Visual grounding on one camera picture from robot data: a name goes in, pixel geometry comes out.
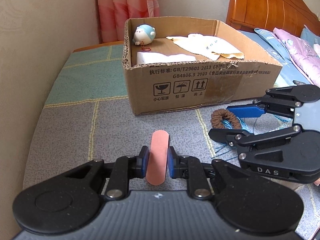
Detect blue tassel string charm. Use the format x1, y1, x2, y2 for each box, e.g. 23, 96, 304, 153
212, 114, 293, 160

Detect cream yellow cloth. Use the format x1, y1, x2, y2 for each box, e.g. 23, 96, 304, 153
166, 34, 245, 61

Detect blue floral pillow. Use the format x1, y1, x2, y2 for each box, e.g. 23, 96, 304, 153
240, 28, 313, 87

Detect pink patterned curtain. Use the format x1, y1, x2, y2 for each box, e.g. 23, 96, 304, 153
97, 0, 160, 43

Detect orange wooden headboard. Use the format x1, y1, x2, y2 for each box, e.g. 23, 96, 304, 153
226, 0, 319, 37

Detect round blue white plush toy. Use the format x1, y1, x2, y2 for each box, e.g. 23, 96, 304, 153
132, 24, 156, 46

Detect white paper tissue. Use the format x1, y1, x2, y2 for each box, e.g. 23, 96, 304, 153
137, 52, 196, 65

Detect brown braided hair scrunchie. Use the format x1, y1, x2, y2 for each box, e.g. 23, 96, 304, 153
210, 109, 242, 129

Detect pink floral quilt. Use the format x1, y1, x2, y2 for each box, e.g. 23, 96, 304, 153
273, 28, 319, 86

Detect green grey checked mat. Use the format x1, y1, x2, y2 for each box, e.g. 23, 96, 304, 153
22, 44, 320, 240

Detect pink oval sponge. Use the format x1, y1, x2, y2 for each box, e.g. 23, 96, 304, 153
146, 130, 169, 186

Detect open cardboard box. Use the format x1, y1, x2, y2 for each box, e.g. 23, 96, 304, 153
123, 17, 282, 115

